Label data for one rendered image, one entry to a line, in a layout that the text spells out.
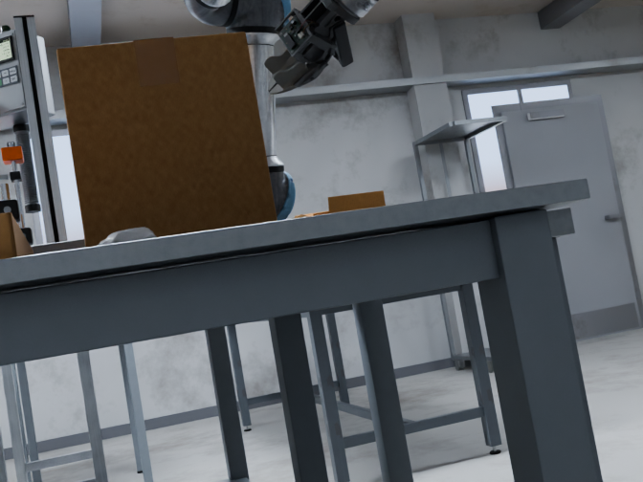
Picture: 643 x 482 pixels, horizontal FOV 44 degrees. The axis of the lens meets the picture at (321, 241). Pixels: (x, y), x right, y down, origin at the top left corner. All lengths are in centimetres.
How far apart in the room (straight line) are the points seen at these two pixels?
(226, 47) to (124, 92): 14
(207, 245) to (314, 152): 598
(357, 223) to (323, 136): 600
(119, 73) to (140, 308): 44
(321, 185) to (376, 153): 57
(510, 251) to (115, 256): 37
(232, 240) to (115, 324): 12
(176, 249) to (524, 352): 35
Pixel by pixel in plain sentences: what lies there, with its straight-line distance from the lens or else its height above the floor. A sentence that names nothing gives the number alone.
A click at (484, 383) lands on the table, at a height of 29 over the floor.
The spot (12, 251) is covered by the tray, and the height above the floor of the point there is 84.
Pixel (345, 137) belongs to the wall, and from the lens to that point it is 675.
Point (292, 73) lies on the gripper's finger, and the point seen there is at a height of 116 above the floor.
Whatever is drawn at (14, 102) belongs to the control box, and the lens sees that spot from 195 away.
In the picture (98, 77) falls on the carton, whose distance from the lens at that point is 106.
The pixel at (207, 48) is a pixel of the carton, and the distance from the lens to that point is 107.
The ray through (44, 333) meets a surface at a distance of 69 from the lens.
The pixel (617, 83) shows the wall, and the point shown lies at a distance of 812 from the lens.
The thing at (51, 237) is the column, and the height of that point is 99.
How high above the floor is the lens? 76
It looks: 4 degrees up
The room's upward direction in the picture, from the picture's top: 10 degrees counter-clockwise
